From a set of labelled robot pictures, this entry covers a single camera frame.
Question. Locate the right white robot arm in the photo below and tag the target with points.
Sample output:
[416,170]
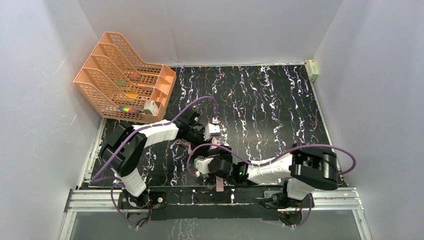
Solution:
[304,168]

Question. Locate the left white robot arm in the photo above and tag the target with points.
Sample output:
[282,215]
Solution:
[124,148]

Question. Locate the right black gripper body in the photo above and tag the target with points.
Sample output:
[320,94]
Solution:
[212,153]

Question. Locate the pink and black folding umbrella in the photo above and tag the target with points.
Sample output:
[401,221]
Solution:
[218,182]

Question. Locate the orange plastic file organizer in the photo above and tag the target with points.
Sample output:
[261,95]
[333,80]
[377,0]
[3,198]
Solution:
[114,75]

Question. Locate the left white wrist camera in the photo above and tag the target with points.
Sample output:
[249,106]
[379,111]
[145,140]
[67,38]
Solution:
[212,129]

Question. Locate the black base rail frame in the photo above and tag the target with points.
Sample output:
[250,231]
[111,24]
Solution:
[264,202]

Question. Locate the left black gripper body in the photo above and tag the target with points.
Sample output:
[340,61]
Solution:
[201,136]

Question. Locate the colourful marker set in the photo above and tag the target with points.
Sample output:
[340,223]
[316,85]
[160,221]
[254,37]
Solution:
[129,110]

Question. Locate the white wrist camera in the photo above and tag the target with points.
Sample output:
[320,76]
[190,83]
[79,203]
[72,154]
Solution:
[202,166]
[212,129]

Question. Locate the white green wall socket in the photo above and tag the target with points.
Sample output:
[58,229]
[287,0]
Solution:
[311,69]

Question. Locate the small white red box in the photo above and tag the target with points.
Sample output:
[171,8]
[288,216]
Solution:
[151,108]

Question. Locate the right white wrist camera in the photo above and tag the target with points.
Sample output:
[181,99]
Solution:
[202,166]

